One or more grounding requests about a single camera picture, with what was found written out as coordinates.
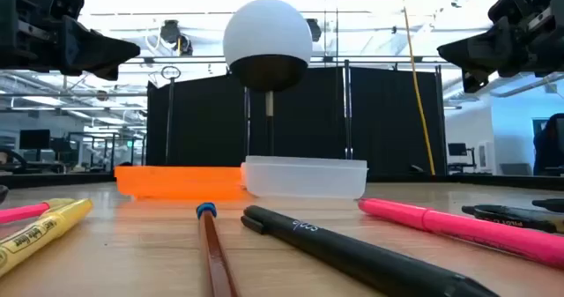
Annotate black marker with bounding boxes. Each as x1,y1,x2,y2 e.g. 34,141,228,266
531,198,564,213

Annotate thin metal stand pole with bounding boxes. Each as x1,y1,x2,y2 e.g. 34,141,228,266
244,87,251,157

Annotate black ceiling spotlight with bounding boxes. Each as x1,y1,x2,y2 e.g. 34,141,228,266
306,18,323,42
160,19,194,56

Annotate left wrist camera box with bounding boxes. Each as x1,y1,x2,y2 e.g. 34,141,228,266
41,0,85,23

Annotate black Pilot pen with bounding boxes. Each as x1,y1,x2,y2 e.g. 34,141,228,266
461,204,564,235

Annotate black partition curtain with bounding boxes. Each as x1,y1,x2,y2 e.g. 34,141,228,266
145,66,447,177

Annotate black pen with white print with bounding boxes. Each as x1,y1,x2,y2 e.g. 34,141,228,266
241,204,501,297

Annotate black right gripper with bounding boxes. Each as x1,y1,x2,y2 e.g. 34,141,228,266
437,0,564,94

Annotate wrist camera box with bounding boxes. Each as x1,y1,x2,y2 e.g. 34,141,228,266
41,0,85,23
487,0,537,25

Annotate clear plastic supply box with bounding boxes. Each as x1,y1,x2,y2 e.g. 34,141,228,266
241,154,369,200

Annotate person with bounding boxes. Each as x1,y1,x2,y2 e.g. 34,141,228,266
532,113,564,177

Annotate white floor appliance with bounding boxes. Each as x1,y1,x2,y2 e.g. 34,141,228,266
478,141,497,173

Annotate ring light stand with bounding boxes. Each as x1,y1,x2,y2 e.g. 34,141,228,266
160,65,182,166

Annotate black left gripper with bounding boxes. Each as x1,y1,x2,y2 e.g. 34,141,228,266
0,0,141,82

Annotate pink highlighter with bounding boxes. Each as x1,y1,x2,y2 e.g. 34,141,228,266
357,197,564,271
0,202,52,225

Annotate yellow hanging cable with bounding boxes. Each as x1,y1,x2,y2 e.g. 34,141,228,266
399,0,437,176

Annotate orange plastic box lid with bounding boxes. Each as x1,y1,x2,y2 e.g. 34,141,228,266
114,165,252,201

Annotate yellow highlighter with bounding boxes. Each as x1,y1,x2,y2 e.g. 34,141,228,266
0,197,94,277

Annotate brown pencil with blue eraser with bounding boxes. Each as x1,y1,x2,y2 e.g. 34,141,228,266
196,202,240,297

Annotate wooden and black lamp pole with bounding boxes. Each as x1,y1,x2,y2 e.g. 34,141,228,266
263,90,275,157

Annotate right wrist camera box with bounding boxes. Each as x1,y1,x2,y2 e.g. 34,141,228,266
487,0,537,25

